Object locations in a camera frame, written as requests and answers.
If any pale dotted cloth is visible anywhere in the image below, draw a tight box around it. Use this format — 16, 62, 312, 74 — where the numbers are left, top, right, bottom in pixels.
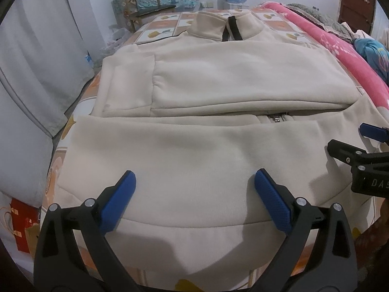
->
340, 21, 367, 38

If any person's right forearm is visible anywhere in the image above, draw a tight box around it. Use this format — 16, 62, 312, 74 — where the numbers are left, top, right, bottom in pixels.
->
354, 219, 389, 268

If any white plastic bag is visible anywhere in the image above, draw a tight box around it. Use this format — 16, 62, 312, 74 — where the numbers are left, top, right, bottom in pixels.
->
105, 26, 134, 58

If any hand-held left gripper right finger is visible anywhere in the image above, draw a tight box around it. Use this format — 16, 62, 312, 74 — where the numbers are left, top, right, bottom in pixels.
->
255, 168, 360, 292

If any patterned hanging cloth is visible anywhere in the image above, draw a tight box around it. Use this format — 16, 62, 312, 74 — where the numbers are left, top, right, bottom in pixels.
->
117, 0, 137, 23

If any wooden chair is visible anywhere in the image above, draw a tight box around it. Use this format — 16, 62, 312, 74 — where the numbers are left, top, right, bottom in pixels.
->
117, 0, 177, 32

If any green leaf-print pillow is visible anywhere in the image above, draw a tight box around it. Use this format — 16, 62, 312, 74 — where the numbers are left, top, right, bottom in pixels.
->
286, 3, 350, 34

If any white curtain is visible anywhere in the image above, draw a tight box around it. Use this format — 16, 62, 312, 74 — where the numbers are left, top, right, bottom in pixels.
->
0, 0, 96, 207

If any cream zip jacket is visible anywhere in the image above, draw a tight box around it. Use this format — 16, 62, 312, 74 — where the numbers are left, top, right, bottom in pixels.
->
56, 9, 389, 282

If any pink floral blanket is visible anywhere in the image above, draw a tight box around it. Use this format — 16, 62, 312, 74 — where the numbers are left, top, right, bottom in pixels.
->
258, 1, 389, 110

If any brown wooden door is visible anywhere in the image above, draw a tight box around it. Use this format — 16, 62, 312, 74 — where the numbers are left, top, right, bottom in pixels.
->
337, 0, 377, 34

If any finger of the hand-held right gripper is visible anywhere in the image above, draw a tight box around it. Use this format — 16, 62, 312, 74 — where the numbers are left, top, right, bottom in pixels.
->
327, 139, 368, 166
360, 123, 389, 143

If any brown paper bag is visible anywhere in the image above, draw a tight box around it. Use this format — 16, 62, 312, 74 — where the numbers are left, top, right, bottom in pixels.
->
24, 219, 41, 256

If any white water dispenser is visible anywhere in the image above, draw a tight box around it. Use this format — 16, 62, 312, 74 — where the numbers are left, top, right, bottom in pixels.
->
225, 1, 251, 10

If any red paper bag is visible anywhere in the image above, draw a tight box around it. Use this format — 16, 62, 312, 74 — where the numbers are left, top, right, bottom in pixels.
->
9, 198, 40, 253

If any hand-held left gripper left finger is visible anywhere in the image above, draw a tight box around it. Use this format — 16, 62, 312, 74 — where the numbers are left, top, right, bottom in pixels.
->
33, 170, 143, 292

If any blue printed blanket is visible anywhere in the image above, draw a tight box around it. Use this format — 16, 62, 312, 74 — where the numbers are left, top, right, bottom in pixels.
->
354, 38, 389, 86

